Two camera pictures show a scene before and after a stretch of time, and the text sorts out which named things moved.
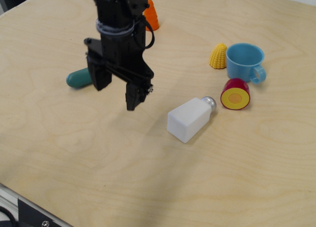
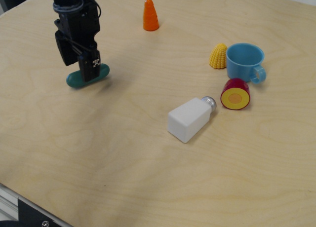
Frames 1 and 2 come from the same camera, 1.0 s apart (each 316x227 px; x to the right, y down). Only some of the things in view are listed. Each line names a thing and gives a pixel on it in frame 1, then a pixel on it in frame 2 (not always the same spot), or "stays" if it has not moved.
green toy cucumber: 79,79 stays
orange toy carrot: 150,15 stays
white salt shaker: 185,121 stays
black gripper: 124,55 to 80,26
